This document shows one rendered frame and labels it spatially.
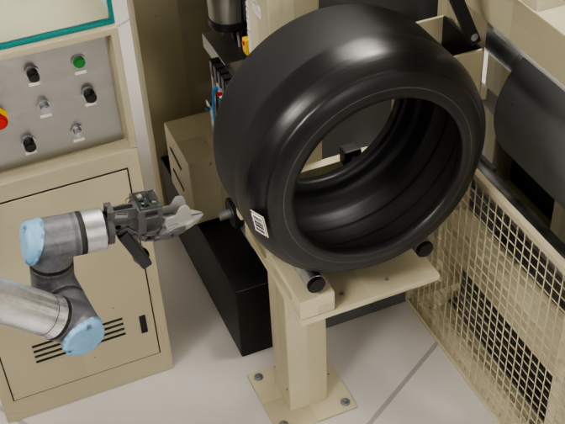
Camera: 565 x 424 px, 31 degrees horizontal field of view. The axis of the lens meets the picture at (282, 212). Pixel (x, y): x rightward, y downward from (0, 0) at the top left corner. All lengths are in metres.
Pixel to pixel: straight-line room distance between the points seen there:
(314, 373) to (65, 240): 1.28
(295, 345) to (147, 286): 0.48
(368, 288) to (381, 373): 0.91
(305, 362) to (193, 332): 0.55
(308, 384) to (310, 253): 1.02
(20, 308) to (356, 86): 0.77
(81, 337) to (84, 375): 1.24
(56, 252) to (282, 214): 0.46
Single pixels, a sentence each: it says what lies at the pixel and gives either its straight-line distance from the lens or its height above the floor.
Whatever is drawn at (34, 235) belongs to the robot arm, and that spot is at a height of 1.22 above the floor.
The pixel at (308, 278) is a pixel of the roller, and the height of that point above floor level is 0.92.
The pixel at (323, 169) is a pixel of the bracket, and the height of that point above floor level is 0.94.
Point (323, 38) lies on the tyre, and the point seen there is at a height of 1.46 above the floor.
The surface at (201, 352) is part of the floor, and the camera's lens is 3.41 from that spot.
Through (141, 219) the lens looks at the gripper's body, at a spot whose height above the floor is 1.19.
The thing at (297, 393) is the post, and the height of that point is 0.08.
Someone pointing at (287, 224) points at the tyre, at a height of 1.14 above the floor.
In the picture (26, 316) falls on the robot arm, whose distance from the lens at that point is 1.96.
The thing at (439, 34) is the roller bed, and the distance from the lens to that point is 2.72.
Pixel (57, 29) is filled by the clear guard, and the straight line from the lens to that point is 2.58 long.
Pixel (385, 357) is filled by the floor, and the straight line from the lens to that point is 3.37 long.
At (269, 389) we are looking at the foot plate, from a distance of 3.27.
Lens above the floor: 2.51
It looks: 40 degrees down
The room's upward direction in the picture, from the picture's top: 3 degrees counter-clockwise
